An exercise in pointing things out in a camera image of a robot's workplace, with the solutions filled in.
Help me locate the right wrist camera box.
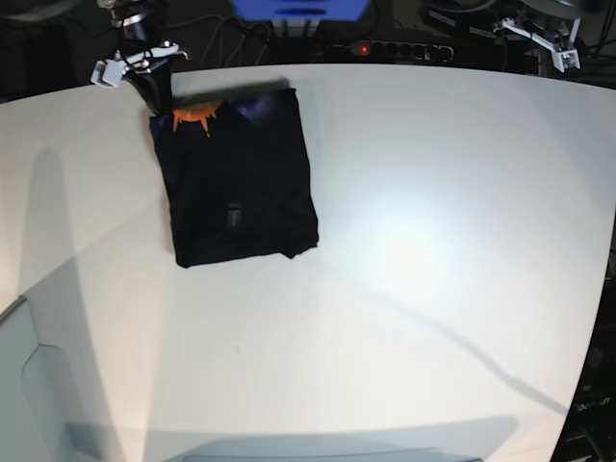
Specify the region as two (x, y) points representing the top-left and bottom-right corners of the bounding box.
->
(90, 60), (125, 88)

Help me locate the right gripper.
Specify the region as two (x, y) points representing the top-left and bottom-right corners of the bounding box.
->
(112, 16), (193, 116)

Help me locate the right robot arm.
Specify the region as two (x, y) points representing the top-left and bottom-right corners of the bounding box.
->
(90, 1), (192, 115)

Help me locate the blue box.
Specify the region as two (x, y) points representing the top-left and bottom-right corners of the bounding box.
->
(231, 0), (370, 21)

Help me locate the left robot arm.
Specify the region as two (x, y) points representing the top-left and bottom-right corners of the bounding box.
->
(494, 0), (608, 52)

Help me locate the black power strip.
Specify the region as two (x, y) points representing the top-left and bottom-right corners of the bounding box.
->
(316, 40), (455, 64)

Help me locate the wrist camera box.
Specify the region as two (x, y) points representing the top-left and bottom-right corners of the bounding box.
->
(552, 48), (580, 73)
(90, 60), (125, 88)

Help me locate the black T-shirt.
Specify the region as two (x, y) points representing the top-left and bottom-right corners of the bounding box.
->
(148, 88), (319, 269)

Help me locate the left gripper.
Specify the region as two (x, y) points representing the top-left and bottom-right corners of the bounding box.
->
(493, 16), (578, 53)

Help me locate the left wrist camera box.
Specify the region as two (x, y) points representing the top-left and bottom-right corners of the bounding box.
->
(552, 48), (580, 73)

